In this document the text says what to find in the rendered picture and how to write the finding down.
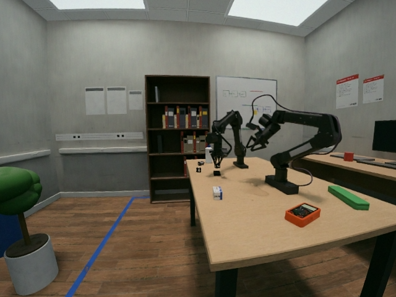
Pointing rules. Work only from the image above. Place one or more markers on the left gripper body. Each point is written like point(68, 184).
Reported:
point(267, 134)

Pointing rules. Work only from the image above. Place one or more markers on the white bottle with blue cap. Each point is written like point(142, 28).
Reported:
point(208, 158)

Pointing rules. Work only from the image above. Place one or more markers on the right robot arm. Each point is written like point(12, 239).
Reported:
point(235, 120)

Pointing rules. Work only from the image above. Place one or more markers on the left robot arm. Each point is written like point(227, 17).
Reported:
point(325, 137)

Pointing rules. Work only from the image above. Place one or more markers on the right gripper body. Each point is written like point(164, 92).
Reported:
point(217, 148)

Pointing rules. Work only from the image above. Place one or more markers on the green flat bar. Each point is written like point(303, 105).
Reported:
point(350, 199)

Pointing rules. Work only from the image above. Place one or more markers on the small white and blue box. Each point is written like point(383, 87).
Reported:
point(217, 193)

